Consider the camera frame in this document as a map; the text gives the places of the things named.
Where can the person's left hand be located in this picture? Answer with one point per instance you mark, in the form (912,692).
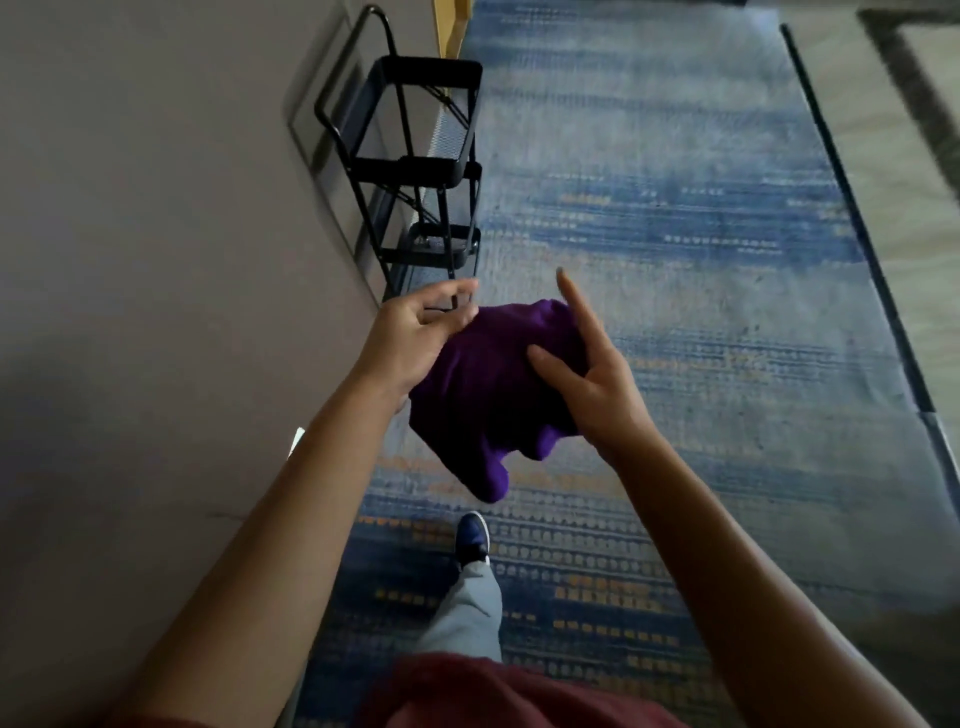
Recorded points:
(397,345)

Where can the person's right hand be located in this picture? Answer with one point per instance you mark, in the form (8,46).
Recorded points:
(607,405)

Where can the purple cleaning cloth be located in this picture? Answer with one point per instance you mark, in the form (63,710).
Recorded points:
(480,412)

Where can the green illuminated exit sign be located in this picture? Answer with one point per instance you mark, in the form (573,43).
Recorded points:
(297,442)

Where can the black mesh metal cart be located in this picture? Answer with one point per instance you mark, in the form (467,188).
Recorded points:
(420,71)

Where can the person's right forearm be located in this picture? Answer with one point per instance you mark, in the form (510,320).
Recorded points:
(735,585)

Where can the person's left forearm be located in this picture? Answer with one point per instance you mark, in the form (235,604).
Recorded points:
(285,540)

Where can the person's left dark shoe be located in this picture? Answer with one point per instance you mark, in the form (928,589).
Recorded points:
(472,536)

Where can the person's grey trousers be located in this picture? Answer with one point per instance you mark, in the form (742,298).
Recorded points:
(469,615)

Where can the person's red shirt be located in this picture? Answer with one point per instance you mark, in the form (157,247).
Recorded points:
(487,690)

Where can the yellow wooden door frame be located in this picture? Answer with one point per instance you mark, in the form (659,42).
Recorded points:
(450,26)

